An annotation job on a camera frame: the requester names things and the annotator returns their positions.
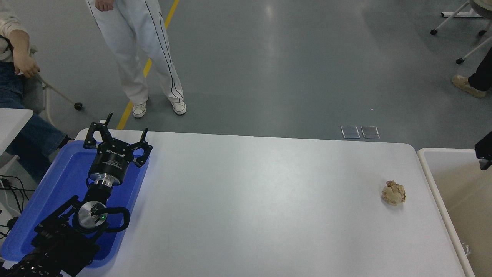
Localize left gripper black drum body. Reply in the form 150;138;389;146
88;141;135;183

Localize blue plastic tray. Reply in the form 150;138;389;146
0;140;150;269

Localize large pale bin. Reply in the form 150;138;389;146
417;148;492;277

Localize person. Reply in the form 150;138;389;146
85;0;187;118
452;46;492;98
0;8;76;186

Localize white rolling chair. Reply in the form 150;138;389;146
19;45;83;126
430;0;492;65

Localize small white side table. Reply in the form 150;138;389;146
0;109;34;168

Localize crumpled tan paper ball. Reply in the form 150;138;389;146
382;180;406;205

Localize black floor cables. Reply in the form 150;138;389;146
0;175;37;239

